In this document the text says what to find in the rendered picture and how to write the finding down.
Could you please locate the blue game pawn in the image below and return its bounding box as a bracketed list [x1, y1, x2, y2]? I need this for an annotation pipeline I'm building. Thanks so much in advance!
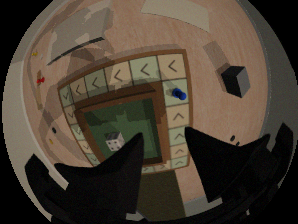
[173, 88, 186, 100]

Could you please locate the white die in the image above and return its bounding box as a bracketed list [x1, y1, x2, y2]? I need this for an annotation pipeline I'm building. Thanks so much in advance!
[105, 132, 125, 151]

